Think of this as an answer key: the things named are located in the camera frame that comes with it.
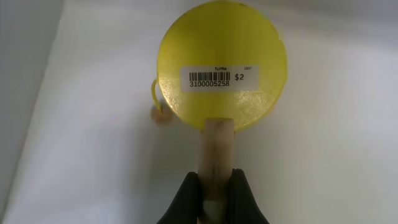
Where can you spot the yellow rattle drum toy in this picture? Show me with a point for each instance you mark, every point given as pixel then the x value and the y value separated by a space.
pixel 220 40

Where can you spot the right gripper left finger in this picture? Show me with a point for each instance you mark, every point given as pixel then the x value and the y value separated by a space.
pixel 186 202

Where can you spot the white shelf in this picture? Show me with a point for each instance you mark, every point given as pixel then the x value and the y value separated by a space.
pixel 342 124

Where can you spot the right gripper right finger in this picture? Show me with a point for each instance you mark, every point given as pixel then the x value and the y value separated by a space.
pixel 245 202

